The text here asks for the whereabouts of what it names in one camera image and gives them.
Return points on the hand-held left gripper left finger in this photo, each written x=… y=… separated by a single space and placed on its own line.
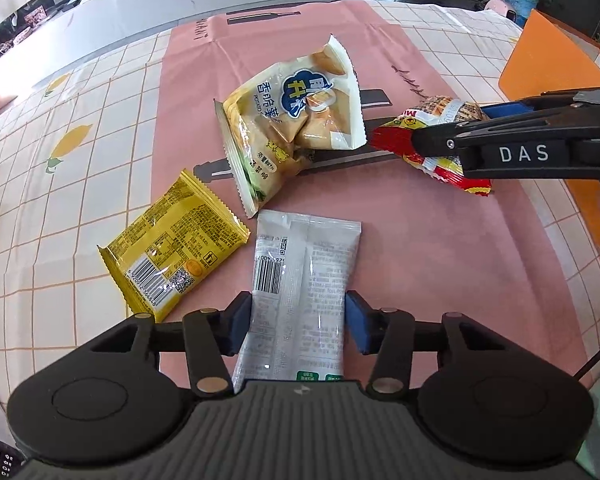
x=240 y=322

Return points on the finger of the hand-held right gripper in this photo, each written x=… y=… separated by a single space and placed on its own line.
x=445 y=142
x=505 y=110

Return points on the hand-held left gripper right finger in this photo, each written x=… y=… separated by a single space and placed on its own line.
x=357 y=325

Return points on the red yellow noodle snack bag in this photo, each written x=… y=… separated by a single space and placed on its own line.
x=395 y=141

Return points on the orange cardboard box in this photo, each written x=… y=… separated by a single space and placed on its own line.
x=540 y=65

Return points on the white silver snack packet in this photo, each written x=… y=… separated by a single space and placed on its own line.
x=300 y=280

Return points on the pink printed table mat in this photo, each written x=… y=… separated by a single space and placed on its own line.
x=430 y=260

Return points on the small pink appliance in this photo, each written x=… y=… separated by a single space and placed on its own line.
x=502 y=9

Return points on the yellow flat snack packet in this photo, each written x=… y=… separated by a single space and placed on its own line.
x=175 y=245

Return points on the yellow white potato chip bag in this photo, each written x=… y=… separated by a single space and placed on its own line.
x=280 y=125

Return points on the white television console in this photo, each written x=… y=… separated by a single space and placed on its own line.
x=180 y=5

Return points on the small photo frame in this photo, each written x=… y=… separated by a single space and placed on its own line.
x=35 y=15

